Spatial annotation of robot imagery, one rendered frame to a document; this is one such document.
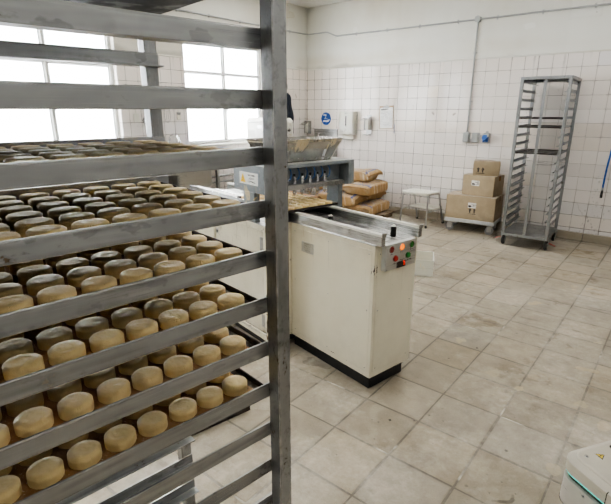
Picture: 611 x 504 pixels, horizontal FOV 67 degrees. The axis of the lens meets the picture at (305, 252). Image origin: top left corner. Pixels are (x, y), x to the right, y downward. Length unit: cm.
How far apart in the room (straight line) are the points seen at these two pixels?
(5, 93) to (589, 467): 202
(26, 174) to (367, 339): 211
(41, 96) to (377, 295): 202
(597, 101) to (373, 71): 291
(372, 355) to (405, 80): 501
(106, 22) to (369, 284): 195
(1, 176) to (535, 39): 613
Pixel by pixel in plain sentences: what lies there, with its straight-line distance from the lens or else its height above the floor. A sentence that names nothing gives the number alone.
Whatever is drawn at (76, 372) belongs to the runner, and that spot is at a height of 114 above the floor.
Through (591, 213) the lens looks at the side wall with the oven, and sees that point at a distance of 633.
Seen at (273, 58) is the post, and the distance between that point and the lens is 77.
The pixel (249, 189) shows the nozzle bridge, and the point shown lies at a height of 103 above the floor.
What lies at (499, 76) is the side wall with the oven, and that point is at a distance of 650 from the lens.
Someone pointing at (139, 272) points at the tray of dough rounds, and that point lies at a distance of 77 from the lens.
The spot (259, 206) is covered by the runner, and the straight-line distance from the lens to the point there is 80.
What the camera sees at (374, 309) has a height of 49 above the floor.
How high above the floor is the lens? 148
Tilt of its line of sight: 17 degrees down
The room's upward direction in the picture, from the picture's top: straight up
